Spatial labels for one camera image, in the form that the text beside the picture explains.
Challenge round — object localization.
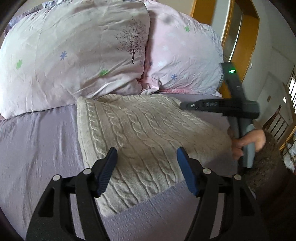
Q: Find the white floral pillow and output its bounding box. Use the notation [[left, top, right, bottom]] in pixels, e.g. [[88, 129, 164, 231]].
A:
[[1, 1, 150, 119]]

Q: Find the brown fuzzy sleeve forearm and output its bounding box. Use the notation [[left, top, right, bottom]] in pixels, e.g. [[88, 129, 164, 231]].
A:
[[245, 131, 295, 236]]

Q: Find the lavender bed sheet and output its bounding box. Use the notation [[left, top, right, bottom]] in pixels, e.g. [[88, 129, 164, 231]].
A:
[[0, 92, 239, 241]]

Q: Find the person's right hand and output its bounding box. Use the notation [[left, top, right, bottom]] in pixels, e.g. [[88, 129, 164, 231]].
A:
[[227, 127, 266, 161]]

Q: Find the beige cable-knit sweater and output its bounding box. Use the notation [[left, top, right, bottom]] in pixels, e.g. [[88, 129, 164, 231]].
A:
[[77, 94, 231, 217]]

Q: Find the wooden chair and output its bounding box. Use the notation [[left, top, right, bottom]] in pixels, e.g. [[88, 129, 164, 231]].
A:
[[263, 105, 295, 151]]

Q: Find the pink floral pillow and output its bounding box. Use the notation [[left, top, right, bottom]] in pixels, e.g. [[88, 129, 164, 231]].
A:
[[139, 1, 223, 96]]

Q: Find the wooden headboard frame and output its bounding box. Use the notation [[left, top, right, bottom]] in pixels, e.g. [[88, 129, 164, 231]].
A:
[[190, 0, 261, 98]]

